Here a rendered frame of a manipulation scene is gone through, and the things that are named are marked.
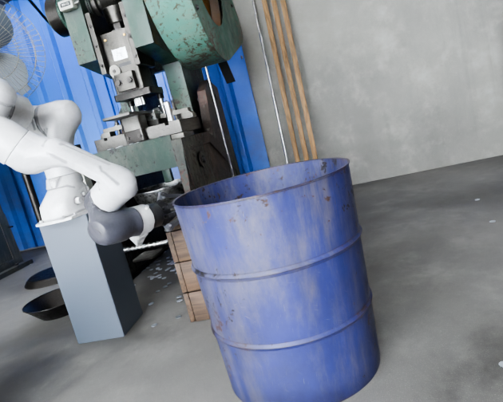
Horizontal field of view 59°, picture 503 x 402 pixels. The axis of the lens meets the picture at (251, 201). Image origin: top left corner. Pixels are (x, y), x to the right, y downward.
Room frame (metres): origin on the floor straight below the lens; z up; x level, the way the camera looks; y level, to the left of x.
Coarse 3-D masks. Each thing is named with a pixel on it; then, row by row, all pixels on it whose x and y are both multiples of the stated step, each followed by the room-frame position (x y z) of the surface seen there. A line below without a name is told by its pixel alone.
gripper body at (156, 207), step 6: (150, 204) 1.33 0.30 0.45; (156, 204) 1.33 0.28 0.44; (162, 204) 1.36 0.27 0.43; (156, 210) 1.31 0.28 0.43; (162, 210) 1.36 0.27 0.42; (168, 210) 1.38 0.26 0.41; (156, 216) 1.30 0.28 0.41; (162, 216) 1.32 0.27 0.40; (156, 222) 1.30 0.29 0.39; (162, 222) 1.32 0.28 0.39
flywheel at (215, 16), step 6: (204, 0) 2.35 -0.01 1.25; (210, 0) 2.44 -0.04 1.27; (216, 0) 2.45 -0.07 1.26; (210, 6) 2.44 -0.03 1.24; (216, 6) 2.44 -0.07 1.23; (210, 12) 2.41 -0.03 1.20; (216, 12) 2.42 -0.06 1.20; (216, 18) 2.40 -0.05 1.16; (222, 18) 2.44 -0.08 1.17; (216, 24) 2.38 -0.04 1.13
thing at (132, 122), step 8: (128, 112) 1.96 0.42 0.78; (136, 112) 2.01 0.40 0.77; (144, 112) 2.10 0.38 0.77; (104, 120) 1.99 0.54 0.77; (112, 120) 2.06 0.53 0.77; (128, 120) 2.09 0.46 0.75; (136, 120) 2.08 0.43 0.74; (144, 120) 2.12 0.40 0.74; (128, 128) 2.09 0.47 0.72; (136, 128) 2.09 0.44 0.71; (144, 128) 2.10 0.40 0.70; (128, 136) 2.09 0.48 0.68; (136, 136) 2.09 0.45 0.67; (144, 136) 2.08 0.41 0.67
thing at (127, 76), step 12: (108, 36) 2.19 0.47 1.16; (120, 36) 2.18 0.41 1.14; (108, 48) 2.19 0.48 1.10; (120, 48) 2.18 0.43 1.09; (108, 60) 2.20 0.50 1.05; (120, 60) 2.18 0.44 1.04; (132, 60) 2.17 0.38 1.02; (120, 72) 2.18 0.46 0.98; (132, 72) 2.14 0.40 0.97; (144, 72) 2.21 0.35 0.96; (120, 84) 2.15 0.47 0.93; (132, 84) 2.15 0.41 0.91; (144, 84) 2.17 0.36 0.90
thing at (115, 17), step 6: (102, 0) 2.20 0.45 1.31; (108, 0) 2.19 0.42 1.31; (114, 0) 2.20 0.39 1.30; (102, 6) 2.22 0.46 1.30; (108, 6) 2.21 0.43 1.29; (114, 6) 2.21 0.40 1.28; (102, 12) 2.24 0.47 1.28; (108, 12) 2.21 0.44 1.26; (114, 12) 2.21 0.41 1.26; (120, 12) 2.22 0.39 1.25; (108, 18) 2.22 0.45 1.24; (114, 18) 2.21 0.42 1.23; (120, 18) 2.22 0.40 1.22; (108, 24) 2.25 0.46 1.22; (114, 24) 2.24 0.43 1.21; (120, 24) 2.23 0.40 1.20
